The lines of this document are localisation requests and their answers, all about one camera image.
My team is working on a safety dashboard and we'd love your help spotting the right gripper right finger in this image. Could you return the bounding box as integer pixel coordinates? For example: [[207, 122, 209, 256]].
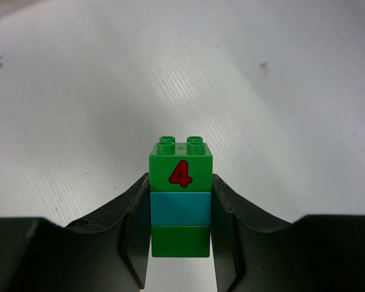
[[211, 175, 365, 291]]

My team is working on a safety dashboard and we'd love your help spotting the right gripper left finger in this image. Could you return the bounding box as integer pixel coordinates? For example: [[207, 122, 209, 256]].
[[0, 174, 150, 291]]

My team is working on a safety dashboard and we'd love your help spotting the red green blue lego stack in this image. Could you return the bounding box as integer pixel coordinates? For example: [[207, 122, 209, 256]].
[[149, 136, 213, 258]]

